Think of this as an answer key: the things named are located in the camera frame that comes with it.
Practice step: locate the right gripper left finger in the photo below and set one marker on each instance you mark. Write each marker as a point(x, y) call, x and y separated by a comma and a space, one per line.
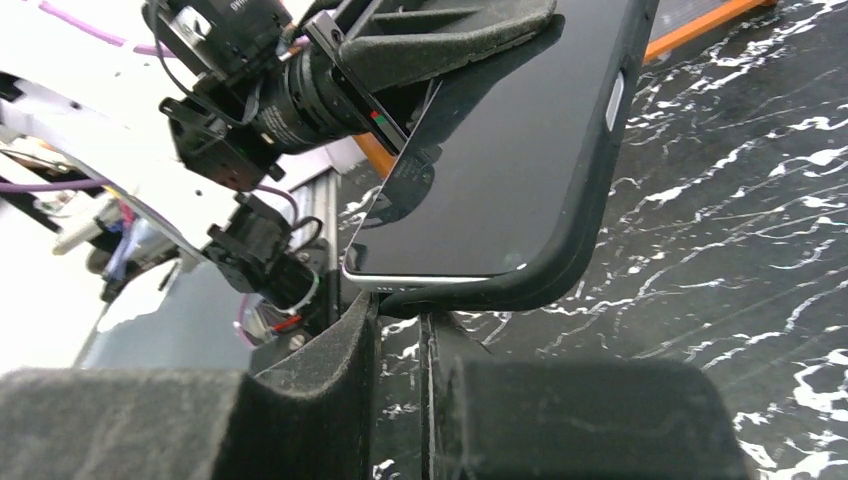
point(307, 417)

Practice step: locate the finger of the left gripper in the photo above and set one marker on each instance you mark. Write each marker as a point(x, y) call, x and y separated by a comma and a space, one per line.
point(389, 44)

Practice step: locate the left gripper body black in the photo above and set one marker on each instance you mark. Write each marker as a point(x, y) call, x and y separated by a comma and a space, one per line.
point(267, 85)

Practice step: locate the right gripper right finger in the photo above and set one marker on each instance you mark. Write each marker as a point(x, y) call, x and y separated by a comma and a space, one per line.
point(487, 416)

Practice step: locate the black phone case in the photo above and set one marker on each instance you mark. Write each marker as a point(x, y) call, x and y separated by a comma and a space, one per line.
point(583, 199)

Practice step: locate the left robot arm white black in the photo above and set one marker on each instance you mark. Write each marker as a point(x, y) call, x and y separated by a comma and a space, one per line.
point(125, 139)

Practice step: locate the orange wooden rack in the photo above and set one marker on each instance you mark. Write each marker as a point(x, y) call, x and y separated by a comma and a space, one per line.
point(678, 23)

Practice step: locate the aluminium frame rail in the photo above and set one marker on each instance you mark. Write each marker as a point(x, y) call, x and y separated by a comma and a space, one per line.
point(318, 198)

